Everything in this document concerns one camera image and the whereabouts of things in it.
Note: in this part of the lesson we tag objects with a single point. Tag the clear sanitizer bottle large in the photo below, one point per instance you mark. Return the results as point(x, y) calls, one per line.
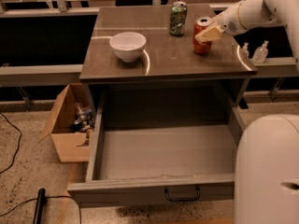
point(260, 53)

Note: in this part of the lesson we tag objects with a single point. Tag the clutter of items in box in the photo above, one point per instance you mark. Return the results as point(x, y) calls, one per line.
point(84, 120)

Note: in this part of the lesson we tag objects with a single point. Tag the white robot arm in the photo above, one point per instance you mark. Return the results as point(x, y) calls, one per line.
point(267, 164)

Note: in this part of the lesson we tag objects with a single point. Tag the open grey top drawer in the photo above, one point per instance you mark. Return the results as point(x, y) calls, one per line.
point(147, 141)

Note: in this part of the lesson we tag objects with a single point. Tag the black drawer handle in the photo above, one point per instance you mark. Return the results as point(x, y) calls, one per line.
point(182, 194)

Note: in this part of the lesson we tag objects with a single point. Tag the white bowl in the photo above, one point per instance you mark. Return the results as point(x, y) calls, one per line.
point(128, 46)

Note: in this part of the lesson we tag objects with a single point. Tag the cardboard box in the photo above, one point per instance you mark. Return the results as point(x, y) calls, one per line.
point(71, 146)

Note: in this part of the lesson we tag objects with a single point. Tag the grey metal shelf rail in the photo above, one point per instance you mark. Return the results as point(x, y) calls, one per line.
point(39, 75)

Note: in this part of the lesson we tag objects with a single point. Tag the green soda can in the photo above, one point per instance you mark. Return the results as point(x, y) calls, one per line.
point(178, 15)

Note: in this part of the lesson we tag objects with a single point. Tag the red coke can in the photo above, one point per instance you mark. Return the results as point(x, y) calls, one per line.
point(200, 25)

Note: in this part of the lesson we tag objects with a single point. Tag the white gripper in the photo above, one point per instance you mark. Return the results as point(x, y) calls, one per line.
point(228, 22)

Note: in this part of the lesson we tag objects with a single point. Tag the black plug with cable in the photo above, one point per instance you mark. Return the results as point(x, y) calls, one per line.
point(41, 200)

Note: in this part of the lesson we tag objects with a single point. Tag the grey cabinet with counter top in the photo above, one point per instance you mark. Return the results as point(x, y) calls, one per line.
point(165, 57)

